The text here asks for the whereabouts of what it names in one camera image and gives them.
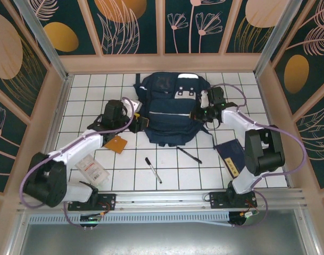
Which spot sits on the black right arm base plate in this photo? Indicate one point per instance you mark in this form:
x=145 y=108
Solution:
x=217 y=199

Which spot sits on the navy blue backpack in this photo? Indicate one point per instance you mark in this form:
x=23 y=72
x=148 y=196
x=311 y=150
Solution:
x=167 y=125

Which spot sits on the navy notebook with yellow label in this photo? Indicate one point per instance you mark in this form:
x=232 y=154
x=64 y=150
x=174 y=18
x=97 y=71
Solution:
x=231 y=156

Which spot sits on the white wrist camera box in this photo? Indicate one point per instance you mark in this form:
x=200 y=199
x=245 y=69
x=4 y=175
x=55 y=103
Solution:
x=136 y=106
x=204 y=98

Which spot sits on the wall panel, single pink flower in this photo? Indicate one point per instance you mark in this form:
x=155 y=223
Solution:
x=7 y=138

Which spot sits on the aluminium corner post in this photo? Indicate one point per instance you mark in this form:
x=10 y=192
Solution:
x=44 y=37
x=273 y=37

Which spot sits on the small green-lit circuit board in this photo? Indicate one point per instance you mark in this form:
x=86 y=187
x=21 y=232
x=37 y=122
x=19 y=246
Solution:
x=244 y=215
x=91 y=219

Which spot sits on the brown leather card holder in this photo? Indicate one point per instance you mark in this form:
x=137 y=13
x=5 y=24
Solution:
x=115 y=144

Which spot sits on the white marker with black cap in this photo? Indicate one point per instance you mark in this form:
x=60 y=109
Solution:
x=153 y=170

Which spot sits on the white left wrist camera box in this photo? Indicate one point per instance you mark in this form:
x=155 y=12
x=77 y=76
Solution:
x=136 y=106

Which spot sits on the long aluminium mounting rail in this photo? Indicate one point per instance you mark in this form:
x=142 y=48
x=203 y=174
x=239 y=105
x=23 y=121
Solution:
x=161 y=197

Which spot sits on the wall panel with yellow oval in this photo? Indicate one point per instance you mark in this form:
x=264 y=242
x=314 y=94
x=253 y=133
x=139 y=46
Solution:
x=82 y=32

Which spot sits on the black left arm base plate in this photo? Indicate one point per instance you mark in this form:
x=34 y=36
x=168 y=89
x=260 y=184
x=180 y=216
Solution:
x=108 y=199

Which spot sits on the wall panel with fern lines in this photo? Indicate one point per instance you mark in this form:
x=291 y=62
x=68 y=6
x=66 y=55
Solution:
x=318 y=146

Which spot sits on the wall panel, large pale circle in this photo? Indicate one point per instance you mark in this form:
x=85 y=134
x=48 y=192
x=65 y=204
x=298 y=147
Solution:
x=7 y=58

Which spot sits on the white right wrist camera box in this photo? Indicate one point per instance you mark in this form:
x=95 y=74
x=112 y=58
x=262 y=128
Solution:
x=204 y=98

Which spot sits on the wall panel with pink flowers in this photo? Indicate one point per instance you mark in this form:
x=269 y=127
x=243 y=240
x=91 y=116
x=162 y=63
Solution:
x=185 y=42

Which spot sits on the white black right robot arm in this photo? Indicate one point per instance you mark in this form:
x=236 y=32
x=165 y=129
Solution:
x=260 y=148

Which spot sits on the wall panel, pale circle, stems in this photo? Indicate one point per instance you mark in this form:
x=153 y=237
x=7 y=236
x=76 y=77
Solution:
x=239 y=40

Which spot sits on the brushed metal sheet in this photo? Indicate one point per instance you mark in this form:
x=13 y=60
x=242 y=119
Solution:
x=161 y=239

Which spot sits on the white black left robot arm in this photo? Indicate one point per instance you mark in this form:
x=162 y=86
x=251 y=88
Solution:
x=79 y=146

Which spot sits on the clear packet with red label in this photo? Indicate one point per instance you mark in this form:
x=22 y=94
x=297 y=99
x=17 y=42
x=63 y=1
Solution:
x=95 y=172

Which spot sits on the black pen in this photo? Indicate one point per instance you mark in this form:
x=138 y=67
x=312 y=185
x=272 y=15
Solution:
x=189 y=154

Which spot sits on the wall panel, yellow oval, ferns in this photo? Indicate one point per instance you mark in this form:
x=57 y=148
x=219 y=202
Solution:
x=318 y=66

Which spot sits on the wall panel, orange circle, leaves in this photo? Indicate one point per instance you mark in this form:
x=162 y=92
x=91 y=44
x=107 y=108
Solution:
x=148 y=32

